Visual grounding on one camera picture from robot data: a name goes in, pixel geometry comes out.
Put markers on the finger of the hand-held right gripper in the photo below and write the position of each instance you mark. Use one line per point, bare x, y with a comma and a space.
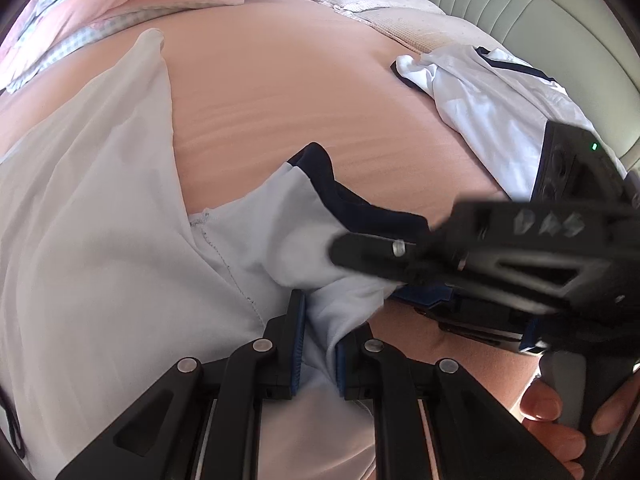
430, 297
380, 255

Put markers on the grey upholstered headboard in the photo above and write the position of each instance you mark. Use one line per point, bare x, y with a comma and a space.
500, 5

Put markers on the light blue navy-trimmed shirt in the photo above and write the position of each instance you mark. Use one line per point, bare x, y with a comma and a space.
125, 235

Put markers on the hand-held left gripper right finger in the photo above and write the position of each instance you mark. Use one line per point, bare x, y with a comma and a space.
342, 365

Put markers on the white navy-striped shirt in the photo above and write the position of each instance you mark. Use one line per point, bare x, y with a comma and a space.
475, 105

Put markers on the person's right hand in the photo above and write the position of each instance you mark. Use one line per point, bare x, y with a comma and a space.
545, 405

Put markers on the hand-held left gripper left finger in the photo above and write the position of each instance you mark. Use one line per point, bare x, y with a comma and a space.
298, 350

